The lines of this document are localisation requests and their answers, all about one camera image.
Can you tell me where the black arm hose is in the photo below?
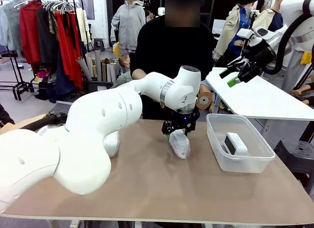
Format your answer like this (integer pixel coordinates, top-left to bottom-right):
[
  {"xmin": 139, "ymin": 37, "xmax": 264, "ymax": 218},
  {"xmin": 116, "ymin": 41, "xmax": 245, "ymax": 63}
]
[
  {"xmin": 14, "ymin": 111, "xmax": 68, "ymax": 132},
  {"xmin": 263, "ymin": 0, "xmax": 314, "ymax": 75}
]

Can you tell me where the black plastic stool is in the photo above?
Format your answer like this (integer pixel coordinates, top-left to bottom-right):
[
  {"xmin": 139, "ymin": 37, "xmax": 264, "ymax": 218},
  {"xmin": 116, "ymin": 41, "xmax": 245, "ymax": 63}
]
[{"xmin": 273, "ymin": 139, "xmax": 314, "ymax": 187}]

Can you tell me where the dark grey storage bin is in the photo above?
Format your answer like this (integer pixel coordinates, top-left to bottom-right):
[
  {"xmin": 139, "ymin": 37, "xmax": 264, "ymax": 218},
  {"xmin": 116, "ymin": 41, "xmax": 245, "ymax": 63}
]
[{"xmin": 87, "ymin": 80, "xmax": 115, "ymax": 93}]

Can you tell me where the cream hanging garment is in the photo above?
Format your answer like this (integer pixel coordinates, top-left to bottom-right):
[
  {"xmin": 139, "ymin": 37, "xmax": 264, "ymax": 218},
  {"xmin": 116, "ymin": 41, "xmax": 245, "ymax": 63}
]
[{"xmin": 75, "ymin": 8, "xmax": 92, "ymax": 46}]

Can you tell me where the wide beige paper roll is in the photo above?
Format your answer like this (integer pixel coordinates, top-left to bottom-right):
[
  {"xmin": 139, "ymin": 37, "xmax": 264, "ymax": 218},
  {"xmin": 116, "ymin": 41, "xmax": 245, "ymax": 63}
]
[{"xmin": 85, "ymin": 53, "xmax": 96, "ymax": 79}]

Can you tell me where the white foam clock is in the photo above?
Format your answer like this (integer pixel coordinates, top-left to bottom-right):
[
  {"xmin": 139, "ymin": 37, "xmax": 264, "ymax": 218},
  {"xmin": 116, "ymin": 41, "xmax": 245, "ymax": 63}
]
[{"xmin": 102, "ymin": 131, "xmax": 120, "ymax": 158}]

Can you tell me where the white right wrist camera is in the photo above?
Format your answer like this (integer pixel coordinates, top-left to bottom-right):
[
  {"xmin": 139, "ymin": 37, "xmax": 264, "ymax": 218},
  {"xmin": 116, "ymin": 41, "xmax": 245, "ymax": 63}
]
[{"xmin": 236, "ymin": 28, "xmax": 257, "ymax": 39}]

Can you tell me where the red hanging shirt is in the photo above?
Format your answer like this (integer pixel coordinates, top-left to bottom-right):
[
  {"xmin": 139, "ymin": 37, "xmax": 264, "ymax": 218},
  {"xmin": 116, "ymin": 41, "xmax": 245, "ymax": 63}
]
[{"xmin": 19, "ymin": 0, "xmax": 42, "ymax": 65}]

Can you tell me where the light grey hanging garment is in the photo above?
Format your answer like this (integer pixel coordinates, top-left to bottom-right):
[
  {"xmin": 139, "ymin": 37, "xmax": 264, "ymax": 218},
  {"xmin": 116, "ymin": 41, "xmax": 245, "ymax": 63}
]
[{"xmin": 0, "ymin": 0, "xmax": 24, "ymax": 52}]

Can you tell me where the brown cardboard spool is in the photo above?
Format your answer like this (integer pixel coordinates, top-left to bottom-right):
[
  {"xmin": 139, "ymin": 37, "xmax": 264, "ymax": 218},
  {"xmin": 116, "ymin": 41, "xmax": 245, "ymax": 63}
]
[{"xmin": 197, "ymin": 85, "xmax": 213, "ymax": 113}]

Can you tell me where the black stand pole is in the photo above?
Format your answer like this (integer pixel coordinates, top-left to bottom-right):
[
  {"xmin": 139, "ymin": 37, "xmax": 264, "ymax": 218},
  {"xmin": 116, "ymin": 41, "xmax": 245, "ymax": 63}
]
[{"xmin": 250, "ymin": 9, "xmax": 261, "ymax": 29}]

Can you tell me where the black left arm hose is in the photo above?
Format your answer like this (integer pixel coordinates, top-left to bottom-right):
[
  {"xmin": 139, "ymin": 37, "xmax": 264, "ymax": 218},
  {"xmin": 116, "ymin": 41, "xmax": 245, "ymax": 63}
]
[{"xmin": 14, "ymin": 111, "xmax": 68, "ymax": 132}]

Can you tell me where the grey plastic step stool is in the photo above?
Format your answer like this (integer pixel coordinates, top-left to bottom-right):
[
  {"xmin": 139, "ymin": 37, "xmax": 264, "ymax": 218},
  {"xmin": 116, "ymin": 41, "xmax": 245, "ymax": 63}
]
[{"xmin": 93, "ymin": 38, "xmax": 105, "ymax": 52}]

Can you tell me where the yellow bag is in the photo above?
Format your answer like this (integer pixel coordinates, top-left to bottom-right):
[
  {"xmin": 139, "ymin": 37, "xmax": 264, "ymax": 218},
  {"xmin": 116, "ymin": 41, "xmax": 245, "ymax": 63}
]
[{"xmin": 112, "ymin": 42, "xmax": 121, "ymax": 58}]

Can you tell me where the black right arm hose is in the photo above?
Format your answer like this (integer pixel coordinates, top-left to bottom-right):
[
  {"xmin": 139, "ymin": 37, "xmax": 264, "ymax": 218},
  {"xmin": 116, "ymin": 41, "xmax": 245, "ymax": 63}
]
[{"xmin": 263, "ymin": 0, "xmax": 314, "ymax": 75}]

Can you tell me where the mannequin beige jacket blue shirt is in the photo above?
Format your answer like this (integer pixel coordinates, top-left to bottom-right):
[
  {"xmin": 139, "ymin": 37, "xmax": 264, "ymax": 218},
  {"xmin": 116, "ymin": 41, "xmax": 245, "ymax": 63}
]
[{"xmin": 214, "ymin": 0, "xmax": 258, "ymax": 66}]

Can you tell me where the slanted grey paper roll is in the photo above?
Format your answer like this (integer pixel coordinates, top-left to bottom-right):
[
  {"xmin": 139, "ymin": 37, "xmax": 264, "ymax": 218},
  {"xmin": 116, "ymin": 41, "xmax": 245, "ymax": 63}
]
[{"xmin": 76, "ymin": 56, "xmax": 92, "ymax": 81}]

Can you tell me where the person in black shirt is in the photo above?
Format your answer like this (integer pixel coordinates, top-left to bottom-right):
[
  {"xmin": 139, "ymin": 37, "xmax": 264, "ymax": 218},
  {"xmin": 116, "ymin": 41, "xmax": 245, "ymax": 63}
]
[{"xmin": 130, "ymin": 0, "xmax": 216, "ymax": 120}]

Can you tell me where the mannequin cream vest navy shirt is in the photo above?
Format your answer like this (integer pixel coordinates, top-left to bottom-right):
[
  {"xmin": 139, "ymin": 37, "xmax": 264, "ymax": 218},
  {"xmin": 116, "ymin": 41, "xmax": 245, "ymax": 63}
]
[{"xmin": 252, "ymin": 0, "xmax": 285, "ymax": 32}]

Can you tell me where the seated mannequin green jacket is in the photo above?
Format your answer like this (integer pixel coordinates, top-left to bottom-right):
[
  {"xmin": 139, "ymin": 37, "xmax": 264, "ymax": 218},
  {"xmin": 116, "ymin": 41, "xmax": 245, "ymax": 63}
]
[{"xmin": 110, "ymin": 53, "xmax": 134, "ymax": 88}]

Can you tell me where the mannequin grey skirt yellow cloth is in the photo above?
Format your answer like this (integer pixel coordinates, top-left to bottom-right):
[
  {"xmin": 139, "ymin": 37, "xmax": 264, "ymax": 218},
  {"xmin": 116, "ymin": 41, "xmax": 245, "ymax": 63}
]
[{"xmin": 281, "ymin": 48, "xmax": 314, "ymax": 91}]

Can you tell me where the clear plastic container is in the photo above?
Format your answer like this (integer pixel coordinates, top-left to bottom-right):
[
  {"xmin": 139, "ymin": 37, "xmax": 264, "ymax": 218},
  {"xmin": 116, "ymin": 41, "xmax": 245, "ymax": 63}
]
[{"xmin": 206, "ymin": 113, "xmax": 276, "ymax": 174}]

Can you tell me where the tall grey paper roll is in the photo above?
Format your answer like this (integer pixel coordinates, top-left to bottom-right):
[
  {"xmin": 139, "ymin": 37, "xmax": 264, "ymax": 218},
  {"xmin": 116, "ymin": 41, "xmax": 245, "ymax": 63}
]
[{"xmin": 95, "ymin": 50, "xmax": 103, "ymax": 82}]

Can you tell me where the white work table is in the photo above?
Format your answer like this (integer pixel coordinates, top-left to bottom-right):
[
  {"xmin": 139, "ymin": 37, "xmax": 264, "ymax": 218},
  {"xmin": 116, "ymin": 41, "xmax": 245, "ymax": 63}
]
[{"xmin": 205, "ymin": 67, "xmax": 314, "ymax": 121}]

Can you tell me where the long red hanging dress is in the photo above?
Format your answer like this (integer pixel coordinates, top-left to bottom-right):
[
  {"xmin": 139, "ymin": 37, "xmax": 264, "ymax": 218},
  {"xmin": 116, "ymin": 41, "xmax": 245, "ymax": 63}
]
[{"xmin": 54, "ymin": 11, "xmax": 84, "ymax": 89}]

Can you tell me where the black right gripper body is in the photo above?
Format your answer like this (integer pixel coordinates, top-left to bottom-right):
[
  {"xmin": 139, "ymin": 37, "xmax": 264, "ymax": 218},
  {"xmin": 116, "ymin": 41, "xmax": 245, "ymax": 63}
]
[{"xmin": 242, "ymin": 38, "xmax": 276, "ymax": 69}]

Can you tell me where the clear bubble clock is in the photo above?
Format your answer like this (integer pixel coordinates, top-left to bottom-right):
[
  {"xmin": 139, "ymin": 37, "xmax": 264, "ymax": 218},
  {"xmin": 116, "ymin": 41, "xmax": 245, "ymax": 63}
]
[{"xmin": 168, "ymin": 129, "xmax": 191, "ymax": 160}]

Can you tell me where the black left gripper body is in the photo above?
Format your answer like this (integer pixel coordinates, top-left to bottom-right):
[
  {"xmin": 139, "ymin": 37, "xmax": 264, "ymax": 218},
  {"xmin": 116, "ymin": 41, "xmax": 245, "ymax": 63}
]
[{"xmin": 163, "ymin": 108, "xmax": 201, "ymax": 131}]

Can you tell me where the white digital alarm clock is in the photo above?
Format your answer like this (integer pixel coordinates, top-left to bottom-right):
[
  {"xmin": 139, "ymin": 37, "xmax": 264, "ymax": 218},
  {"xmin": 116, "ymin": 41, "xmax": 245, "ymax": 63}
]
[{"xmin": 222, "ymin": 132, "xmax": 248, "ymax": 156}]

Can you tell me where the black hanging garment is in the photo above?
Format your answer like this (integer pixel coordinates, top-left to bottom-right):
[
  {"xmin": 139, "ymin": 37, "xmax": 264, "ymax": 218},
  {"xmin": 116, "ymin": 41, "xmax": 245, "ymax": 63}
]
[{"xmin": 36, "ymin": 6, "xmax": 59, "ymax": 66}]

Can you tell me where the lying bare mannequin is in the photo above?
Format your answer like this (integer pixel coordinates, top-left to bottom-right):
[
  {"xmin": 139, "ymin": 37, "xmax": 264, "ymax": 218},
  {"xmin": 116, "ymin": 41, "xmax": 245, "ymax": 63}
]
[{"xmin": 290, "ymin": 82, "xmax": 314, "ymax": 106}]

